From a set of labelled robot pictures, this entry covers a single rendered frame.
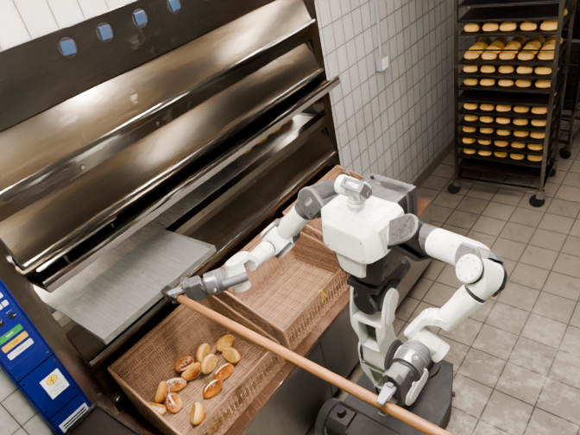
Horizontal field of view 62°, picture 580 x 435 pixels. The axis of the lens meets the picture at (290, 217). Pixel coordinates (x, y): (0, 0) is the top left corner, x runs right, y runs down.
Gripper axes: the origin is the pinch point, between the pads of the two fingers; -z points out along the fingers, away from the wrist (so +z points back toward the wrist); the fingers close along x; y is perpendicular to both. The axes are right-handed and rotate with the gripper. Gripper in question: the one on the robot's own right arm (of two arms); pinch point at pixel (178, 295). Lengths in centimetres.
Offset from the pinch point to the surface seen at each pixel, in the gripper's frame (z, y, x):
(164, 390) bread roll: -24, -8, -54
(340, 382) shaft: 40, 61, 1
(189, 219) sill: 10, -51, -2
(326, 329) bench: 54, -15, -63
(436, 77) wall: 223, -200, -40
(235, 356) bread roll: 9, -13, -56
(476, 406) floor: 115, 17, -120
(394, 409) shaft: 50, 74, 1
